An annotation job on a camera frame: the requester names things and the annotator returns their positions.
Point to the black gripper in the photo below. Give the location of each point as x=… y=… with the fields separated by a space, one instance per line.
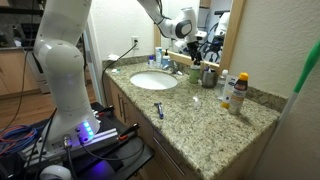
x=194 y=47

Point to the blue soap pump bottle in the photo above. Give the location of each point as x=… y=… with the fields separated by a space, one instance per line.
x=166 y=61

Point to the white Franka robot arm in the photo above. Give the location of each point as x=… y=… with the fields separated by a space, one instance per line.
x=63 y=73

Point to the white oval sink basin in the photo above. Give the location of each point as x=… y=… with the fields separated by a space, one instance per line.
x=154 y=80

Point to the purple white toothpaste tube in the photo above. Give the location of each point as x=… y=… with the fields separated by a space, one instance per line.
x=207 y=69

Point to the metal toothbrush cup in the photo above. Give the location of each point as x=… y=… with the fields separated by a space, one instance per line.
x=209 y=80

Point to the chrome faucet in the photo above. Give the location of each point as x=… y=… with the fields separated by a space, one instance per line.
x=173 y=68

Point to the clear plastic water bottle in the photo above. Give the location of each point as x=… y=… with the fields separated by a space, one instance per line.
x=221 y=85

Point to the white lotion tube yellow cap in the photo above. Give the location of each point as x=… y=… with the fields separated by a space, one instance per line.
x=228 y=91

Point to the sunscreen spray can orange cap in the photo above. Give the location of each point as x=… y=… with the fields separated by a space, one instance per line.
x=238 y=96

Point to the blue razor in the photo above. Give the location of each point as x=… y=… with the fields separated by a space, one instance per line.
x=160 y=110

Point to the white paper cards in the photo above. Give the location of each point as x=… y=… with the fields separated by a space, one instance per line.
x=113 y=57

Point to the light wood vanity cabinet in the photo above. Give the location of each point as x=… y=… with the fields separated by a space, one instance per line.
x=140 y=133

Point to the black orange clamp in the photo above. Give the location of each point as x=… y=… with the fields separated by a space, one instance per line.
x=130 y=130
x=105 y=110

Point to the black robot cart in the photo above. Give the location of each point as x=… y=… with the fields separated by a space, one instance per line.
x=110 y=166

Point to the white round device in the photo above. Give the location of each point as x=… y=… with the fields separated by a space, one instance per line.
x=55 y=173

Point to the wooden background cabinet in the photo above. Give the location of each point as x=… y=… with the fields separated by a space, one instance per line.
x=13 y=73

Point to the white wall outlet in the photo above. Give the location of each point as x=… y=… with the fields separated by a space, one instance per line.
x=135 y=40

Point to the white door frame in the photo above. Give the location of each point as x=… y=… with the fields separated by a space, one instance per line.
x=93 y=66

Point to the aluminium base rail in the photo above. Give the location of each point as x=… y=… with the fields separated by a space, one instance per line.
x=100 y=140

